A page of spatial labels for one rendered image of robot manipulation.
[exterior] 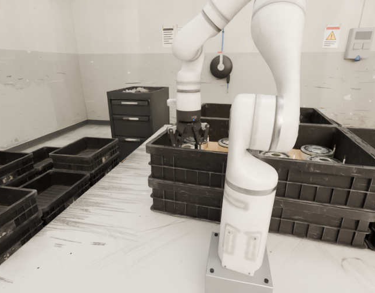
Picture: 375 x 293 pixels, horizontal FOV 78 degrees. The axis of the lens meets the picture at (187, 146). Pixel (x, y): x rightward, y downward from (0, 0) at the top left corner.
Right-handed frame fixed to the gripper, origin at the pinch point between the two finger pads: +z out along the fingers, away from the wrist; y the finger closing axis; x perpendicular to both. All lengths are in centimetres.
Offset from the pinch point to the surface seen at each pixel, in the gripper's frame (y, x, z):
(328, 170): 21.0, -32.3, -3.7
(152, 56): 89, 354, -35
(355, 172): 25.2, -35.8, -4.0
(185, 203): -5.3, -9.9, 11.7
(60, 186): -51, 94, 50
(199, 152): -2.4, -12.7, -4.8
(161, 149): -10.6, -5.8, -4.5
